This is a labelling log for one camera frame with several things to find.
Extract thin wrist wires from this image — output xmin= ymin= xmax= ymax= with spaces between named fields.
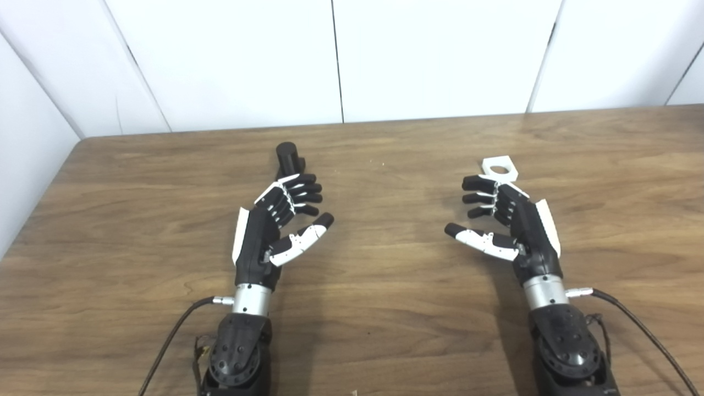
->
xmin=586 ymin=312 xmax=613 ymax=365
xmin=191 ymin=334 xmax=214 ymax=388

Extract thin right wrist wires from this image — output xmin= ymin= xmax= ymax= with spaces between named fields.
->
xmin=586 ymin=312 xmax=613 ymax=365

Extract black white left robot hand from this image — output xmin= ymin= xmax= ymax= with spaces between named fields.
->
xmin=232 ymin=173 xmax=334 ymax=291

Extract black peg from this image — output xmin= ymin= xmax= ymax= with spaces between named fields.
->
xmin=273 ymin=142 xmax=306 ymax=181

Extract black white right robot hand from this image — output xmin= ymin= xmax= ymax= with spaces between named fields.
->
xmin=444 ymin=175 xmax=564 ymax=285

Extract thin left wrist wires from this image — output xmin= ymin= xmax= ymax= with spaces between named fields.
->
xmin=191 ymin=334 xmax=214 ymax=388

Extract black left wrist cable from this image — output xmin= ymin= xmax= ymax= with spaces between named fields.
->
xmin=137 ymin=296 xmax=236 ymax=396

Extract white square piece with hole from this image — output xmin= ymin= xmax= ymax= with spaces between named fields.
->
xmin=481 ymin=157 xmax=519 ymax=182

